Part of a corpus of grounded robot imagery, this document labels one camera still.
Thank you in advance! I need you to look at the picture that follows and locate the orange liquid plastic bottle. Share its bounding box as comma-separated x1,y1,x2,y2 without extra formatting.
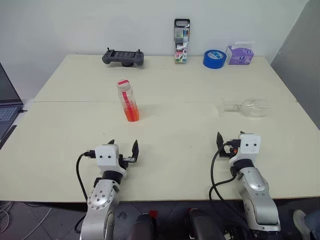
116,79,140,123

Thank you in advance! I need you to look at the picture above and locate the blue jeans leg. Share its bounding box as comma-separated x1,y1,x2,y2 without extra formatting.
303,210,320,240

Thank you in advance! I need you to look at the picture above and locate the grey handheld remote controller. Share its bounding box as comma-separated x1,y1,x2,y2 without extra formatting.
101,47,146,68

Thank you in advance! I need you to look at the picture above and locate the dark rounded shape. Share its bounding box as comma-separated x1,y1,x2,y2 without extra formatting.
184,206,226,240
129,212,157,240

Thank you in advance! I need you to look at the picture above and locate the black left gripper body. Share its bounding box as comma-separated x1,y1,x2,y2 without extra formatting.
117,153,138,176

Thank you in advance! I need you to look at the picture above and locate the grey shoe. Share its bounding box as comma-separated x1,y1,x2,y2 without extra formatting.
292,209,314,240

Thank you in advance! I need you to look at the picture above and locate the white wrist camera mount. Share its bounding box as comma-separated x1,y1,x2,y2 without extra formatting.
228,133,262,166
94,144,126,176

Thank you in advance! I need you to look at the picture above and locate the grey laptop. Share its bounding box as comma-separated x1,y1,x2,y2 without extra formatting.
0,62,25,149

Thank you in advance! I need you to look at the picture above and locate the purple carton box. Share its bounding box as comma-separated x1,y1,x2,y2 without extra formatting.
225,40,256,66

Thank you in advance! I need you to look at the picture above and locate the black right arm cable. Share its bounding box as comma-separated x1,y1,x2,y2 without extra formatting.
208,140,251,227

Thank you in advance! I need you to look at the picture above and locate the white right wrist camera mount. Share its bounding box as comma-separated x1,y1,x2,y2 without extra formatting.
228,133,262,166

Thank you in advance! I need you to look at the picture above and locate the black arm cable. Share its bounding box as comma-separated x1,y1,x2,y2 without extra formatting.
76,149,97,201
208,140,251,227

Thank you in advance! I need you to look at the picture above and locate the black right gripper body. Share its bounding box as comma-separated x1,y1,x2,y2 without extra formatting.
218,139,242,159

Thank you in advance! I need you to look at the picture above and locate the marker pen pack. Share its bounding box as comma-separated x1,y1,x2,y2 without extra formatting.
172,18,192,65

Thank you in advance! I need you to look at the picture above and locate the blue tape roll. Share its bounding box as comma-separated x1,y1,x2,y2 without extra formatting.
202,48,227,69

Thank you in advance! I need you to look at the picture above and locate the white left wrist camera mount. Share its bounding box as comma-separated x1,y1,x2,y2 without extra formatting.
94,144,126,176

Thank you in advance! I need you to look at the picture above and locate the white cable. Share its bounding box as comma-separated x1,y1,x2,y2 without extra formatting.
0,199,16,232

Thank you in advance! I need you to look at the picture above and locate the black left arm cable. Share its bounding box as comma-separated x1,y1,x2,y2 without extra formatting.
76,149,97,201

